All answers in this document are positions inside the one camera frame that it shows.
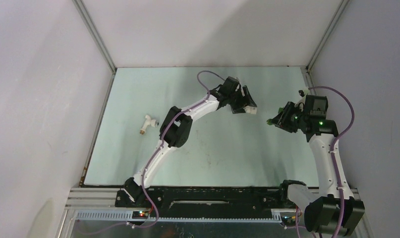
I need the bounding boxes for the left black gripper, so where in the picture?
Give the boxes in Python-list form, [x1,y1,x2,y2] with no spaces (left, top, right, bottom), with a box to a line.
[227,85,255,114]

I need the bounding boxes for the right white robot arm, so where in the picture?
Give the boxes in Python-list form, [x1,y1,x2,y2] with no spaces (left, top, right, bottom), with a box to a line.
[268,95,365,238]

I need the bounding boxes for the green plastic faucet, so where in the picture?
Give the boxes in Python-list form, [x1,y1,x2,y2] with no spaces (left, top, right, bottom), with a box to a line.
[266,107,284,125]

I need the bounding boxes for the white plastic faucet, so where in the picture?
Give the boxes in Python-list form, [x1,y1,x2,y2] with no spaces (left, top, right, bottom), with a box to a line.
[139,115,159,135]

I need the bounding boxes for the grey cable duct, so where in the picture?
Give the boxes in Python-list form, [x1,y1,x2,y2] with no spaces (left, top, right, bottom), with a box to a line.
[75,210,282,223]

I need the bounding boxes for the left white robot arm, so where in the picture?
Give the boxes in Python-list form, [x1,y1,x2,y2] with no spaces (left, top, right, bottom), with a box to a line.
[122,77,257,207]

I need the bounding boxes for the white elbow fitting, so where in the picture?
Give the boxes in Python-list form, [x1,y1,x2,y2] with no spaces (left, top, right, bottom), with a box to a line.
[244,107,257,115]

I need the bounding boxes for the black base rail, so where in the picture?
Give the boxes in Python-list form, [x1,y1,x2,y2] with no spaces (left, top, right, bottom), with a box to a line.
[114,180,302,218]

